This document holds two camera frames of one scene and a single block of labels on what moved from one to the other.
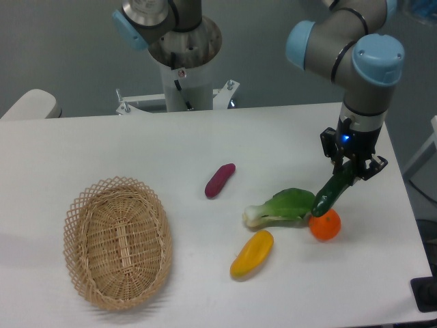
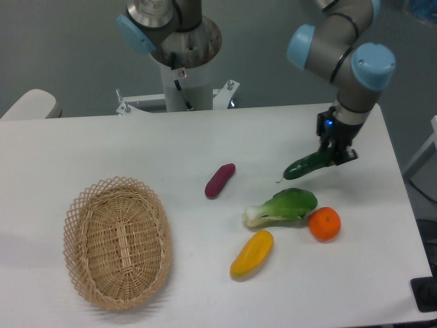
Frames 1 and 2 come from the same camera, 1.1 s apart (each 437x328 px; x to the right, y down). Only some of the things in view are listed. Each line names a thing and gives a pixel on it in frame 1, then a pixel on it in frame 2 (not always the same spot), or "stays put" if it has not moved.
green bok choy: x=293 y=203 stays put
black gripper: x=360 y=144 -> x=345 y=134
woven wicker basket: x=117 y=242 stays put
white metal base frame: x=221 y=97 stays put
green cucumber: x=332 y=193 -> x=321 y=158
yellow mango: x=257 y=249 stays put
